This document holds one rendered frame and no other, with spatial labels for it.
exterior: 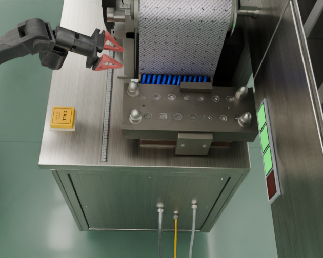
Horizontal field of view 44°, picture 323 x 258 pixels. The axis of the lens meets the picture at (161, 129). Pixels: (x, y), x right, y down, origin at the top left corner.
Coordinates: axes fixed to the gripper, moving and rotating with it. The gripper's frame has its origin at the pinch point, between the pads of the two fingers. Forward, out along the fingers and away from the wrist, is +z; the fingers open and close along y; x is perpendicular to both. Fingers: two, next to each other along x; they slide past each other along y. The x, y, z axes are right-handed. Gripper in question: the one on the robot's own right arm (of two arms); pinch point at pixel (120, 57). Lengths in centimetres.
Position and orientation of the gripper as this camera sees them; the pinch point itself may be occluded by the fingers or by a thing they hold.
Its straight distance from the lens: 119.7
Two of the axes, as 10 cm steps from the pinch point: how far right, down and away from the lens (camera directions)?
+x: 4.9, -3.9, -7.8
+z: 8.7, 2.3, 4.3
